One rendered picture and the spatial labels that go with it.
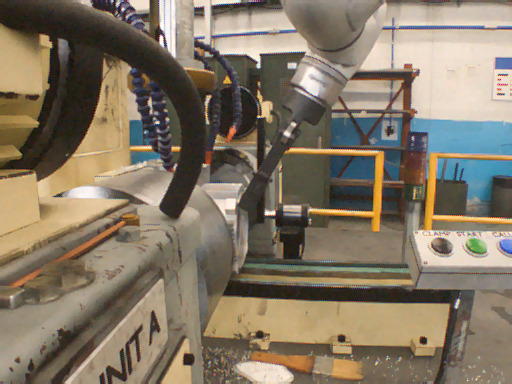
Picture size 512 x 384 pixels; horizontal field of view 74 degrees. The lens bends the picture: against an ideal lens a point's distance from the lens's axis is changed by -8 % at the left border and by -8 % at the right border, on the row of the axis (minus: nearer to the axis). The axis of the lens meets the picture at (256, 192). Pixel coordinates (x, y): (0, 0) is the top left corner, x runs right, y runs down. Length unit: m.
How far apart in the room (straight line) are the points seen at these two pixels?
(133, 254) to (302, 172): 3.60
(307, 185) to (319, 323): 3.09
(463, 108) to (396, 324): 5.18
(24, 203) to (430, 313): 0.71
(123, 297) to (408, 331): 0.68
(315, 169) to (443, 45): 2.95
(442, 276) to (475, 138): 5.36
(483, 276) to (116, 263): 0.48
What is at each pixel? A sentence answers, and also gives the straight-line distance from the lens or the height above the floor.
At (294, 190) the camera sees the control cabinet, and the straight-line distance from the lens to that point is 3.83.
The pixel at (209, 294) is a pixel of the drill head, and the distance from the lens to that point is 0.42.
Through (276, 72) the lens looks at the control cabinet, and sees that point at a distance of 3.84.
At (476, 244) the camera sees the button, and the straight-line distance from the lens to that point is 0.57.
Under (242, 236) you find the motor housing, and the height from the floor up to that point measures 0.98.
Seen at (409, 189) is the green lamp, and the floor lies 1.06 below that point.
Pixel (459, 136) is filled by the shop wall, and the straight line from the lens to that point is 5.82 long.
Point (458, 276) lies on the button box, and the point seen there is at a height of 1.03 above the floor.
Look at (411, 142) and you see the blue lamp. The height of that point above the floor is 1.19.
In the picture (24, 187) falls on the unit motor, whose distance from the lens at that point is 0.23.
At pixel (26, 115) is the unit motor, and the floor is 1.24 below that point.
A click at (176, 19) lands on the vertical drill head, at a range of 0.77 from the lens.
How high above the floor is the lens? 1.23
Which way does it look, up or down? 10 degrees down
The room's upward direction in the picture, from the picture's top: straight up
